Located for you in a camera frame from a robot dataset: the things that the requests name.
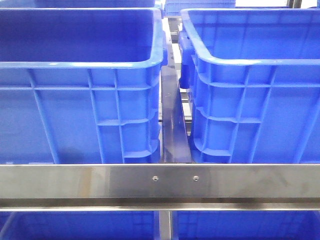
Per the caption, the steel centre divider bar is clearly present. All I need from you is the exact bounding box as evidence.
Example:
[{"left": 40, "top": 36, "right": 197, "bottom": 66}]
[{"left": 159, "top": 42, "right": 192, "bottom": 164}]

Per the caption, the blue plastic crate left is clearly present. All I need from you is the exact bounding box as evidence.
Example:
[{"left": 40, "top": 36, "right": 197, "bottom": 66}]
[{"left": 0, "top": 8, "right": 166, "bottom": 165}]

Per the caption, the blue plastic crate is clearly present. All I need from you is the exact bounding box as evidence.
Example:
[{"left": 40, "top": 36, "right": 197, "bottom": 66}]
[
  {"left": 0, "top": 8, "right": 166, "bottom": 165},
  {"left": 179, "top": 8, "right": 320, "bottom": 164}
]

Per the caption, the blue plastic crate right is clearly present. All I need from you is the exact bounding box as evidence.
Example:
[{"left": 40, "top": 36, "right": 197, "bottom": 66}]
[{"left": 179, "top": 8, "right": 320, "bottom": 164}]

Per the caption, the blue lower crate right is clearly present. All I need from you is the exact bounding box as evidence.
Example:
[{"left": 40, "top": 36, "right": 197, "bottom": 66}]
[{"left": 174, "top": 210, "right": 320, "bottom": 240}]

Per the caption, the blue rear crate right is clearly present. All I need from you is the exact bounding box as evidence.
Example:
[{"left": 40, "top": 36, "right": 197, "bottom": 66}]
[{"left": 164, "top": 0, "right": 236, "bottom": 17}]

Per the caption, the blue lower crate left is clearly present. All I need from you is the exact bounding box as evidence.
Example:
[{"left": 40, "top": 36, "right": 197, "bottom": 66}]
[{"left": 0, "top": 211, "right": 160, "bottom": 240}]

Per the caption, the blue rear crate left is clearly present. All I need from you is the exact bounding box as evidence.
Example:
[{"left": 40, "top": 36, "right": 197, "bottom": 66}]
[{"left": 0, "top": 0, "right": 164, "bottom": 9}]

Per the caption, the steel lower vertical post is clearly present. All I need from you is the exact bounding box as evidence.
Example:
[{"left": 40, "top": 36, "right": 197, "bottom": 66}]
[{"left": 159, "top": 210, "right": 173, "bottom": 240}]

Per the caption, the stainless steel front rail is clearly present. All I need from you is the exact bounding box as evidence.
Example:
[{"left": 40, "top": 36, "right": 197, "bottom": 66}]
[{"left": 0, "top": 163, "right": 320, "bottom": 212}]

